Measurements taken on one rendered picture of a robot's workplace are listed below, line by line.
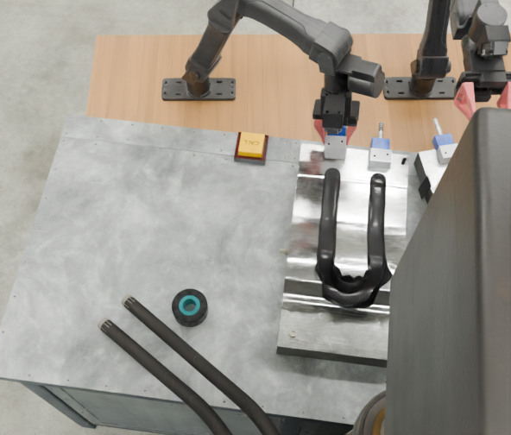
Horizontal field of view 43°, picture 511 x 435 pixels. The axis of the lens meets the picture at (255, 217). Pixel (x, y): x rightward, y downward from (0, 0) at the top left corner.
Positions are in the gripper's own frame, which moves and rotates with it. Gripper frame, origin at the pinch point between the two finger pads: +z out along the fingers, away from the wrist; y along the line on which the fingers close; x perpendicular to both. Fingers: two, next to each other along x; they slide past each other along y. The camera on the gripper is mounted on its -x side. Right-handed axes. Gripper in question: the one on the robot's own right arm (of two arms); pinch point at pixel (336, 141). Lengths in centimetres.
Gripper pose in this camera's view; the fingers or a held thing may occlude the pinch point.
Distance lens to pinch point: 155.3
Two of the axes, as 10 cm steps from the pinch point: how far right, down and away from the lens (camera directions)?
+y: 9.8, 0.7, -1.7
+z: 0.6, 7.4, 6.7
